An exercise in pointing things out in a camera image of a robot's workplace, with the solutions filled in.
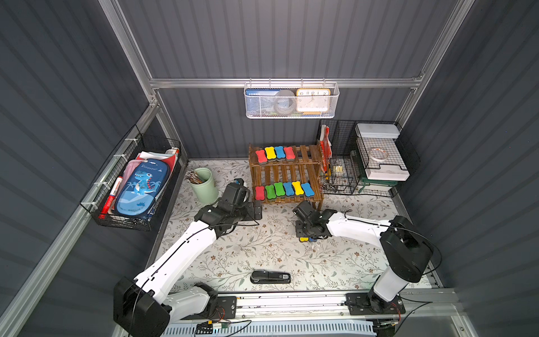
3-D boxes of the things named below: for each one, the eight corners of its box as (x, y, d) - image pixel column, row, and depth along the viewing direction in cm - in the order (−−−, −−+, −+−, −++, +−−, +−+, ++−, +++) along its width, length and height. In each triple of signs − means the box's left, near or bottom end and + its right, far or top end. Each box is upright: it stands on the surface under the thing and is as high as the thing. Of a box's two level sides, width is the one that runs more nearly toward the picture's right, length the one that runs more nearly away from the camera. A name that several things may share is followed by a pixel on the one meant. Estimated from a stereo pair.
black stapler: (251, 283, 81) (250, 280, 76) (252, 274, 83) (250, 270, 78) (290, 283, 81) (291, 280, 76) (289, 274, 83) (290, 270, 78)
